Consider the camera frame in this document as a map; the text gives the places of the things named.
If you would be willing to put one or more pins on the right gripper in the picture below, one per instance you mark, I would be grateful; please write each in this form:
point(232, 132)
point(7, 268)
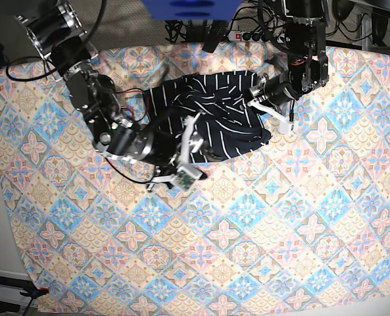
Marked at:
point(149, 145)

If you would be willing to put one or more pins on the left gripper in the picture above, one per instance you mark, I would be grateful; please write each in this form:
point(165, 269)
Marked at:
point(275, 91)

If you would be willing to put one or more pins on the navy white striped T-shirt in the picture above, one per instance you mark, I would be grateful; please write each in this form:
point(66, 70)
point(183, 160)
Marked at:
point(219, 102)

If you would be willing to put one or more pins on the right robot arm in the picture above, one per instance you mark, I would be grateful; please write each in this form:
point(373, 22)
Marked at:
point(57, 34)

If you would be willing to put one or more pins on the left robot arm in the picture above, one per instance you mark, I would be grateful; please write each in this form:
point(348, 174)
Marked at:
point(305, 46)

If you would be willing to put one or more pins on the white labelled power strip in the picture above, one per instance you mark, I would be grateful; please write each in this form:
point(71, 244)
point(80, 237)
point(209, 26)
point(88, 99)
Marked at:
point(247, 36)

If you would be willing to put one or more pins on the black remote control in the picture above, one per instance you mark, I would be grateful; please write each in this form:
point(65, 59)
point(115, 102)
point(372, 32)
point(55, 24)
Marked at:
point(218, 29)

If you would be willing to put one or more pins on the patterned pastel tablecloth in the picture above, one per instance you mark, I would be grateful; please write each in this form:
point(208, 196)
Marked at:
point(302, 223)

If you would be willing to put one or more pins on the blue box overhead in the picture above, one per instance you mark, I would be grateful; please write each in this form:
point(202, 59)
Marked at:
point(191, 9)

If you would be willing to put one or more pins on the orange black clamp lower left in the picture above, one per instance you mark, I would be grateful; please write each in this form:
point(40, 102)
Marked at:
point(33, 293)

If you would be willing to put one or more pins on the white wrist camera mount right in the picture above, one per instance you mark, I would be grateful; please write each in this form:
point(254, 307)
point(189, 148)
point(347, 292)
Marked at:
point(186, 174)

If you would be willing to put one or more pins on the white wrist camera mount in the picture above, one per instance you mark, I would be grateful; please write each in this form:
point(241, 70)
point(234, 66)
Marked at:
point(186, 174)
point(287, 125)

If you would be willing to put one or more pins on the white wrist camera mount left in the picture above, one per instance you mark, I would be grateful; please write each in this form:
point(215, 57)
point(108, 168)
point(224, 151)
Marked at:
point(287, 125)

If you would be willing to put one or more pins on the white rail lower left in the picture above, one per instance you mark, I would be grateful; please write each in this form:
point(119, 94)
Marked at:
point(11, 286)

